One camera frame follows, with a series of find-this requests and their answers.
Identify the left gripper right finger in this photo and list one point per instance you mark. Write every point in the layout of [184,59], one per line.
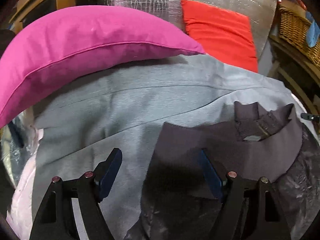
[250,209]

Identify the dark purple jacket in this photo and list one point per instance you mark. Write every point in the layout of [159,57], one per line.
[176,201]

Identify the pale pink blanket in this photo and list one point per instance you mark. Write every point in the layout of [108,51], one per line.
[19,216]

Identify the clear plastic bag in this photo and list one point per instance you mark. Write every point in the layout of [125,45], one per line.
[18,144]

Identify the grey fleece blanket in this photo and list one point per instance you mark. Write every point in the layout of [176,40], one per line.
[125,107]

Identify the magenta pillow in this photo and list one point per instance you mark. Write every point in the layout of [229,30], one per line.
[72,42]

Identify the red orange cushion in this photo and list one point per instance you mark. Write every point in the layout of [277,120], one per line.
[224,34]

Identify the wicker basket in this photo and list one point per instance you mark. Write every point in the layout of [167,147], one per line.
[293,29]

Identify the light blue cloth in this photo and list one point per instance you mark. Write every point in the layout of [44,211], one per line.
[312,34]

